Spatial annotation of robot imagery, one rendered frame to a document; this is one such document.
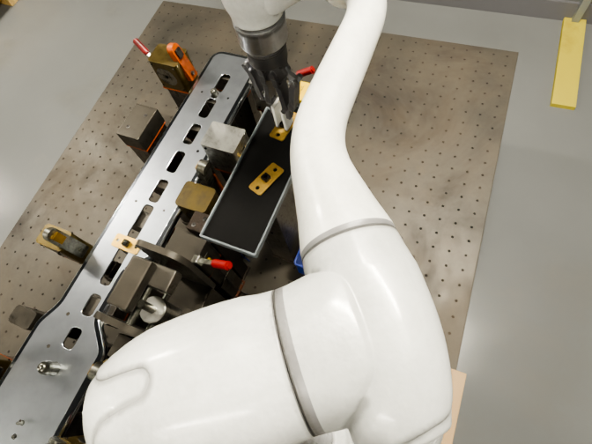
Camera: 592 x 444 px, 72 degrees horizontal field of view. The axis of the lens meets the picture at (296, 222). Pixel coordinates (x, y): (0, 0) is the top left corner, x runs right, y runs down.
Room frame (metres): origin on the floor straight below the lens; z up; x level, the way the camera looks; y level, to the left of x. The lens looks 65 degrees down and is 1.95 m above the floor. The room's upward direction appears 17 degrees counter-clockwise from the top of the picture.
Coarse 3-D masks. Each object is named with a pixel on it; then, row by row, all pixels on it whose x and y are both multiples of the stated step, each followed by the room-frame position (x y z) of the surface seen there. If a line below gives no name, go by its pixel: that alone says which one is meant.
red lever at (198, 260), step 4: (196, 256) 0.40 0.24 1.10; (200, 256) 0.39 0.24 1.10; (192, 260) 0.39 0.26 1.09; (196, 260) 0.39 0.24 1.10; (200, 260) 0.38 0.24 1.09; (204, 260) 0.38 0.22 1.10; (208, 260) 0.37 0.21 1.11; (212, 260) 0.36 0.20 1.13; (216, 260) 0.35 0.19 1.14; (220, 260) 0.35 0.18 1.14; (224, 260) 0.34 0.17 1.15; (196, 264) 0.38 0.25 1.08; (200, 264) 0.38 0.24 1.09; (208, 264) 0.36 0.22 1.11; (212, 264) 0.35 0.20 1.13; (216, 264) 0.34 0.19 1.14; (220, 264) 0.34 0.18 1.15; (224, 264) 0.33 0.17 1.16; (228, 264) 0.33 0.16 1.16; (232, 264) 0.33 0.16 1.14; (220, 268) 0.33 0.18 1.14; (224, 268) 0.32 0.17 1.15; (228, 268) 0.32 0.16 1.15
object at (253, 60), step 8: (280, 48) 0.58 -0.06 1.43; (248, 56) 0.60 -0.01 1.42; (256, 56) 0.58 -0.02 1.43; (264, 56) 0.58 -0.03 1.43; (272, 56) 0.57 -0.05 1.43; (280, 56) 0.58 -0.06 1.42; (256, 64) 0.58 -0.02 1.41; (264, 64) 0.58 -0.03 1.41; (272, 64) 0.57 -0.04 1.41; (280, 64) 0.58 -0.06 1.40; (288, 64) 0.59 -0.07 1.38; (280, 72) 0.58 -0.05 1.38; (280, 80) 0.58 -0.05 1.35
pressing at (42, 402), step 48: (192, 96) 0.98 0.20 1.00; (240, 96) 0.91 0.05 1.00; (192, 144) 0.79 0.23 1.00; (144, 192) 0.68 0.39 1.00; (96, 288) 0.44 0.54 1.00; (48, 336) 0.35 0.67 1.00; (96, 336) 0.31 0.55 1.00; (0, 384) 0.27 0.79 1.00; (48, 384) 0.23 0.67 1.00; (0, 432) 0.16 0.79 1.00; (48, 432) 0.13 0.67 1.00
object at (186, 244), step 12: (180, 228) 0.49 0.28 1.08; (180, 240) 0.46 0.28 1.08; (192, 240) 0.45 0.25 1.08; (204, 240) 0.44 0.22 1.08; (180, 252) 0.43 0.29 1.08; (192, 252) 0.42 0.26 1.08; (204, 252) 0.42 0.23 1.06; (216, 252) 0.44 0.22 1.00; (204, 264) 0.40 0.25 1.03; (216, 276) 0.41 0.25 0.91; (228, 276) 0.42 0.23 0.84; (216, 288) 0.41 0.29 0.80; (228, 288) 0.40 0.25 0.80; (240, 288) 0.42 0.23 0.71
